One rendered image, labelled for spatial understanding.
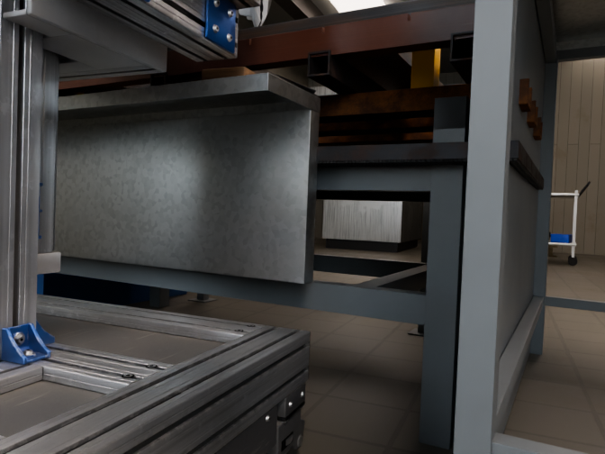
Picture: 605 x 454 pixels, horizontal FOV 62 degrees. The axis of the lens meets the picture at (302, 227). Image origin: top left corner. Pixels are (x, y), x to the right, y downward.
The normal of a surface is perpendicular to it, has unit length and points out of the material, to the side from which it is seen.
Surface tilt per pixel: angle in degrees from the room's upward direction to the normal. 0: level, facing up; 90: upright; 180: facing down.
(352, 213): 90
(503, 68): 90
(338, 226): 90
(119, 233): 90
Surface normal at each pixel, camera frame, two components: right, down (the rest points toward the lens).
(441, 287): -0.47, 0.00
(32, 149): 0.92, 0.05
